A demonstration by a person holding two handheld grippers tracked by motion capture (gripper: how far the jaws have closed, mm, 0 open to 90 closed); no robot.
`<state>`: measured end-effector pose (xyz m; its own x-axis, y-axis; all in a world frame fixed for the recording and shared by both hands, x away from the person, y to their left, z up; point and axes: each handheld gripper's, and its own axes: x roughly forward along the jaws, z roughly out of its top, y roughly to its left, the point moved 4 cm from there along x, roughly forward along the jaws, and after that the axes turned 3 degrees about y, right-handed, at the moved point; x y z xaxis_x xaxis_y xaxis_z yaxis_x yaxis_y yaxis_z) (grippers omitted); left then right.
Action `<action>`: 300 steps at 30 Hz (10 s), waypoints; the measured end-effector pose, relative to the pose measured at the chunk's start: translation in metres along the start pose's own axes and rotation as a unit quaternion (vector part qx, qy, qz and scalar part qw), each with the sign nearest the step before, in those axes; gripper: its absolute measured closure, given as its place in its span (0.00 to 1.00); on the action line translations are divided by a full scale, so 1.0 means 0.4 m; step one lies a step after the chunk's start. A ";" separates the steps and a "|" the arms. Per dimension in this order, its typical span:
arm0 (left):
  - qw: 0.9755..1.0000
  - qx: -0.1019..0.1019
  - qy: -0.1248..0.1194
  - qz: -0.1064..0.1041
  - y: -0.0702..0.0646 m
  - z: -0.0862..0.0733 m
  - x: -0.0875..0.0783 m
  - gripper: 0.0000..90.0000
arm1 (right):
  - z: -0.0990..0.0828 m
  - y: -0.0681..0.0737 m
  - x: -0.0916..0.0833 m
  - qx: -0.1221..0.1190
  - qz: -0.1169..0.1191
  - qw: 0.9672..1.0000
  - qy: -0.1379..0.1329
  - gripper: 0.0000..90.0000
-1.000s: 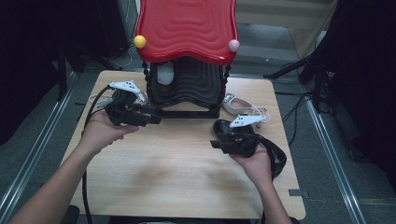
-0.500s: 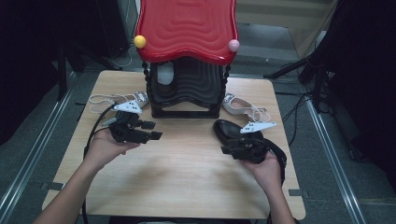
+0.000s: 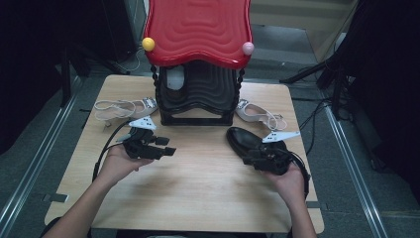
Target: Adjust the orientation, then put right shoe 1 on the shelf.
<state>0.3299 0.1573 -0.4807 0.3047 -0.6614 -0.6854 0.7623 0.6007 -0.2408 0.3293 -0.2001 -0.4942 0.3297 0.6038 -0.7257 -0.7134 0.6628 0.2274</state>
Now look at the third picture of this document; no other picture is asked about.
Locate black tripod stand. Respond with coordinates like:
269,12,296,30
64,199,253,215
279,54,353,121

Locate white strappy sandal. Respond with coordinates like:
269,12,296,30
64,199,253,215
93,96,158,127
235,98,288,132

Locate black floor cables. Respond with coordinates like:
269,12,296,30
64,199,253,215
297,98,333,157

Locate person's left hand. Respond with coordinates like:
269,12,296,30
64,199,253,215
98,144,156,187

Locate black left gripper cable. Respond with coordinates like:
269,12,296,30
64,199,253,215
92,119,134,182

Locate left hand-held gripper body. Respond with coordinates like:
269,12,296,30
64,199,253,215
123,115,166,162

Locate person's right hand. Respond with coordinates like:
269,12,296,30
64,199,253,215
263,164,307,209

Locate thin white cable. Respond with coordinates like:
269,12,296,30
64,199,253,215
115,49,147,74

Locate dark curtain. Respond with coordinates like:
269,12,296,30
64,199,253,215
330,0,420,202
0,0,137,157

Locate red and black shoe rack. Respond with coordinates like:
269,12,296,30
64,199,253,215
142,0,256,127

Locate black metal stand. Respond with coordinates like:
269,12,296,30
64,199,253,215
58,46,93,107

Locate grey tape strip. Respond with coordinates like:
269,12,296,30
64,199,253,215
41,192,70,203

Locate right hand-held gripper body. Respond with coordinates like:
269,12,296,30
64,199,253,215
251,130,301,177

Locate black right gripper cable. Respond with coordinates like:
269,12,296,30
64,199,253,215
289,151,312,200

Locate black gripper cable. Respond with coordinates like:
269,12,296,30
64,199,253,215
92,119,134,182
289,151,312,200

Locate metal floor rail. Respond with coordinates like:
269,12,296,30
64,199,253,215
0,74,82,234
322,104,389,238

